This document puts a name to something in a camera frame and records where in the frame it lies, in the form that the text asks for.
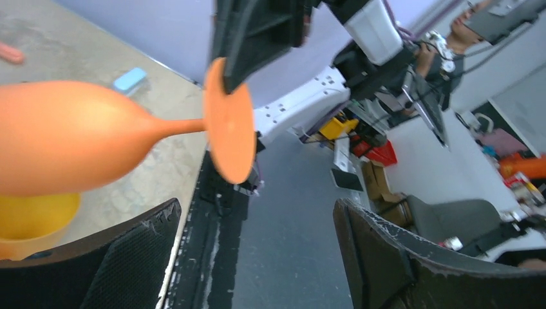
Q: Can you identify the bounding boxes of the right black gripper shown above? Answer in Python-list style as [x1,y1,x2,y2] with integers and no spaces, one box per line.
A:
[211,0,322,93]

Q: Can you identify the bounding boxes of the small orange-capped tube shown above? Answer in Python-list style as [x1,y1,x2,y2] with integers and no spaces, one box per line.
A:
[0,42,25,64]

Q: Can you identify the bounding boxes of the orange wine glass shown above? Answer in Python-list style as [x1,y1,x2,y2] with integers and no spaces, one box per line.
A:
[1,58,256,196]

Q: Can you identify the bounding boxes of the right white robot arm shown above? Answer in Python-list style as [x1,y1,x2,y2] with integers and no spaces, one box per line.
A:
[203,1,411,149]

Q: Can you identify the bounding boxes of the grey office chair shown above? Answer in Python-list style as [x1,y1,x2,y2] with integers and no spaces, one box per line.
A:
[406,196,531,257]

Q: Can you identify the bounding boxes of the black smartphone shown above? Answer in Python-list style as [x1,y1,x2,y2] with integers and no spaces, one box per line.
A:
[331,169,363,192]

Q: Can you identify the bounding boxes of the yellow wine glass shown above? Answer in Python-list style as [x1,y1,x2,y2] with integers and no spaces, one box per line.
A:
[1,193,81,261]

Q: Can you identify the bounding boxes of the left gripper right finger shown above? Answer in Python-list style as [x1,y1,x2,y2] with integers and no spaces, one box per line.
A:
[333,199,545,308]

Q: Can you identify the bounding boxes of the light blue stapler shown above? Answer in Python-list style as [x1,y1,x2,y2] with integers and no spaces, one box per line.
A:
[112,67,147,96]

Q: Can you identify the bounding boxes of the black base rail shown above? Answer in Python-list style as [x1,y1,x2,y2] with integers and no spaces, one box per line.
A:
[163,151,259,308]

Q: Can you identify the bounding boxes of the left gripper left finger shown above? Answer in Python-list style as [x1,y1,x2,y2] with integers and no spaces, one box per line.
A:
[1,198,181,309]

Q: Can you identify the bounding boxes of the seated person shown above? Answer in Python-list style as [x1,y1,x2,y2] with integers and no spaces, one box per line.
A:
[412,1,491,111]

